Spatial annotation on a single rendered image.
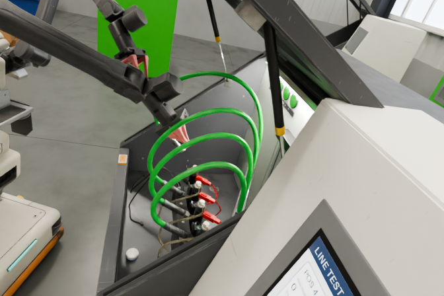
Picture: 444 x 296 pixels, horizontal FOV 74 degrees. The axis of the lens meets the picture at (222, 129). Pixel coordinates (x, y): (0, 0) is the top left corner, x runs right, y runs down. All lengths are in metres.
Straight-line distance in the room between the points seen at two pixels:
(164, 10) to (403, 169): 3.87
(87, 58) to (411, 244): 0.72
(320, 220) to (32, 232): 1.66
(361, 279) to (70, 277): 1.80
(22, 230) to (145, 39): 2.91
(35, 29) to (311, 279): 0.73
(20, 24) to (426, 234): 0.80
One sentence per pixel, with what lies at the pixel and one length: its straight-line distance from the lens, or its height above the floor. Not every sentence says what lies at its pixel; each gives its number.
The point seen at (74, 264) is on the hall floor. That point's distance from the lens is 2.10.
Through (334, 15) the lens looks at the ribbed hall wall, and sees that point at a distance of 8.04.
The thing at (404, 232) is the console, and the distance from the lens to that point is 0.39.
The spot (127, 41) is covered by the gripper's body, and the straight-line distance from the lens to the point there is 1.05.
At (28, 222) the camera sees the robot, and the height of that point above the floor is 0.28.
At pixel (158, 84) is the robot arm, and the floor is 1.39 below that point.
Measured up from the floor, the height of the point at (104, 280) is 0.95.
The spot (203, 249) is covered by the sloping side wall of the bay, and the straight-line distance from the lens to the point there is 0.71.
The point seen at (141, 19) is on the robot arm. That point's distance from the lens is 1.04.
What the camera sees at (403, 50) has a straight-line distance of 3.74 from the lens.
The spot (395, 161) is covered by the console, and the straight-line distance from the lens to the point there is 0.41.
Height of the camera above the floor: 1.71
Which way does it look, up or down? 29 degrees down
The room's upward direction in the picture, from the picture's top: 14 degrees clockwise
